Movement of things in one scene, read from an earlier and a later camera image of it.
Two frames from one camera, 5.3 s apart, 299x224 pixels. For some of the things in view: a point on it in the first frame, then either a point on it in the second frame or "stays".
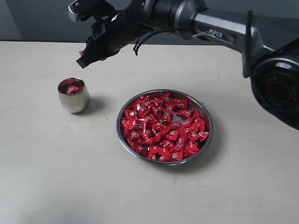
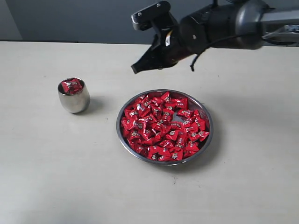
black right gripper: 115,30 to 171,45
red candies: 71,86 stays
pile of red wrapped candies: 152,126 stays
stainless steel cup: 74,94 stays
